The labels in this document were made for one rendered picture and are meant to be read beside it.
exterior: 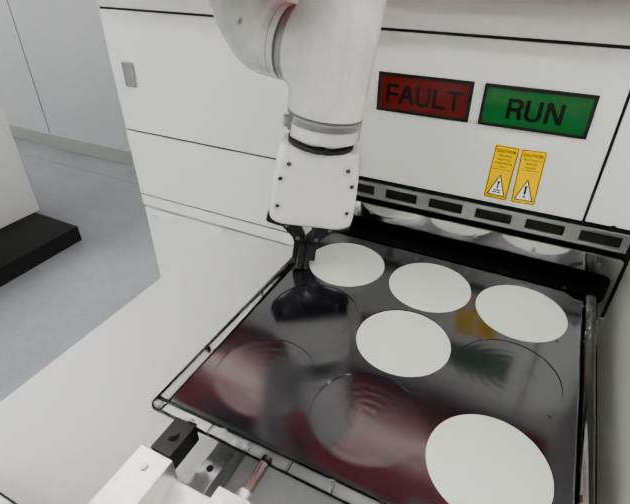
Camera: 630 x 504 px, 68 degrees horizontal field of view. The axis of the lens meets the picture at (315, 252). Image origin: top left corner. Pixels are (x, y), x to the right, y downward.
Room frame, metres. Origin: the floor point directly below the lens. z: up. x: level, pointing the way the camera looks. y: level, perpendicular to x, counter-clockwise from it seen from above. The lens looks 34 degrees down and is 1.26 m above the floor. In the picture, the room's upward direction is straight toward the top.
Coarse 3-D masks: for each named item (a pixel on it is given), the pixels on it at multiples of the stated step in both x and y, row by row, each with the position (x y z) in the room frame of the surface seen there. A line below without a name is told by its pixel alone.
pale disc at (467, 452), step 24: (432, 432) 0.26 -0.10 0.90; (456, 432) 0.26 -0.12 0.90; (480, 432) 0.26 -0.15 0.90; (504, 432) 0.26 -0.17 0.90; (432, 456) 0.23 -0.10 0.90; (456, 456) 0.23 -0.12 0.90; (480, 456) 0.23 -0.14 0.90; (504, 456) 0.23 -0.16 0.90; (528, 456) 0.23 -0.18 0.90; (432, 480) 0.21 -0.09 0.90; (456, 480) 0.21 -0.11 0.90; (480, 480) 0.21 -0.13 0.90; (504, 480) 0.21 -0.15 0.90; (528, 480) 0.21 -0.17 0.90; (552, 480) 0.21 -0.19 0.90
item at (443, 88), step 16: (384, 80) 0.61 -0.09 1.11; (400, 80) 0.60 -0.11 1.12; (416, 80) 0.59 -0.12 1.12; (384, 96) 0.61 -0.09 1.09; (400, 96) 0.60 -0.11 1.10; (416, 96) 0.59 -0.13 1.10; (432, 96) 0.58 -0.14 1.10; (448, 96) 0.57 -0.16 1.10; (464, 96) 0.57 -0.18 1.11; (432, 112) 0.58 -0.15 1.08; (448, 112) 0.57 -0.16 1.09; (464, 112) 0.56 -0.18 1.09
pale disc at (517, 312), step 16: (496, 288) 0.46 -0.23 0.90; (512, 288) 0.46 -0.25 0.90; (480, 304) 0.43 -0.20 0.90; (496, 304) 0.43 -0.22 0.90; (512, 304) 0.43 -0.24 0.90; (528, 304) 0.43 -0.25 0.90; (544, 304) 0.43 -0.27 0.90; (496, 320) 0.40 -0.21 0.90; (512, 320) 0.40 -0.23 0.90; (528, 320) 0.40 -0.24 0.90; (544, 320) 0.40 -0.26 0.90; (560, 320) 0.40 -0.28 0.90; (512, 336) 0.38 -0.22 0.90; (528, 336) 0.38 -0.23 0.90; (544, 336) 0.38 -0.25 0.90; (560, 336) 0.38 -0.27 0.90
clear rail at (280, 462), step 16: (160, 400) 0.29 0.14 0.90; (176, 416) 0.27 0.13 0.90; (192, 416) 0.27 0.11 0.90; (208, 432) 0.26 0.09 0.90; (240, 448) 0.24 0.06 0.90; (256, 448) 0.24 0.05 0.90; (272, 464) 0.23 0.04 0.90; (288, 464) 0.22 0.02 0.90; (304, 464) 0.22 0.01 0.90; (304, 480) 0.21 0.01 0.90; (320, 480) 0.21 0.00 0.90; (336, 480) 0.21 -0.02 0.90; (336, 496) 0.20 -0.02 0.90; (352, 496) 0.20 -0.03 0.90; (368, 496) 0.20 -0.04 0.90
